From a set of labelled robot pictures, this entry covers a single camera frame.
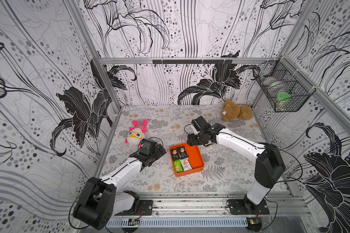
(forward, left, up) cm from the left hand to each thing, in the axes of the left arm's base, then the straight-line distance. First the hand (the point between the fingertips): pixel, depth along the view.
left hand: (162, 155), depth 89 cm
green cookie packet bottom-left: (-6, -10, +1) cm, 12 cm away
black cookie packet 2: (+2, -13, 0) cm, 13 cm away
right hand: (+7, -19, +8) cm, 22 cm away
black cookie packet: (+1, -9, 0) cm, 9 cm away
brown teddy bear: (+33, -48, +7) cm, 58 cm away
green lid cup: (+22, -67, +28) cm, 76 cm away
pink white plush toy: (+13, +18, +4) cm, 22 cm away
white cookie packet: (-5, -15, 0) cm, 16 cm away
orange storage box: (0, -21, -2) cm, 21 cm away
